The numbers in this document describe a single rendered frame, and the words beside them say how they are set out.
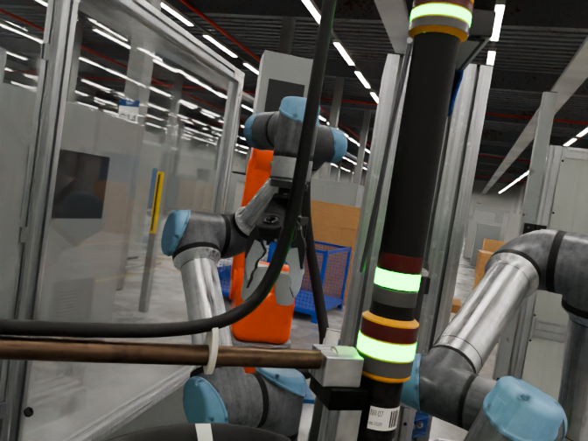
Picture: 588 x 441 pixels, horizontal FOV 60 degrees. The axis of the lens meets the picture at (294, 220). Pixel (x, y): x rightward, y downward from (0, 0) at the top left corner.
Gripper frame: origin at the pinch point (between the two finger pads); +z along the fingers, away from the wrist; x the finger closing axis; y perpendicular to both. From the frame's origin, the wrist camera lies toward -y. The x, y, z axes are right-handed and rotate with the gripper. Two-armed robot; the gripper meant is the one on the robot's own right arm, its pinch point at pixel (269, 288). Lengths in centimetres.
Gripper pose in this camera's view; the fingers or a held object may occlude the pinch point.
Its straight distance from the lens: 95.8
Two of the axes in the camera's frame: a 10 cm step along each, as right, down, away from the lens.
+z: -1.5, 9.9, 0.5
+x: -9.5, -1.6, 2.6
